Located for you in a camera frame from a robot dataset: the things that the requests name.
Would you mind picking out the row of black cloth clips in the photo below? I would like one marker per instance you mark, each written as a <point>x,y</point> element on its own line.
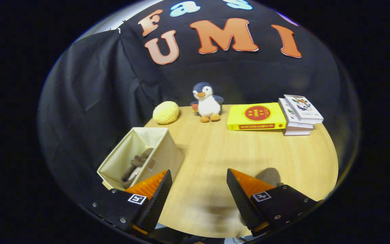
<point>124,21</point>

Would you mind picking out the white floral cover book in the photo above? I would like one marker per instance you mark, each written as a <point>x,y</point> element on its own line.
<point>303,108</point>

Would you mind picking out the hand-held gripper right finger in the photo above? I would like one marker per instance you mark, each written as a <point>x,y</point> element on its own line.
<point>240,203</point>

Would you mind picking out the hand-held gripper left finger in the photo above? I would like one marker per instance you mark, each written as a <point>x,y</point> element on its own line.
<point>157,206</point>

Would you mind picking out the yellow book with red circle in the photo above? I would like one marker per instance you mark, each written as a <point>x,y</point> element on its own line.
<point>256,117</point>

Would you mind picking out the yellow round plush bun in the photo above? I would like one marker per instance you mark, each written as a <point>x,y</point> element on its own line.
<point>166,113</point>

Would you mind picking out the penguin plush toy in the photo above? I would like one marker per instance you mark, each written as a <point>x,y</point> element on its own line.
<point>208,103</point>

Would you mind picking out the cream fabric storage box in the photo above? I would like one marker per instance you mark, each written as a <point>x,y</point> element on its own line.
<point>166,149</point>

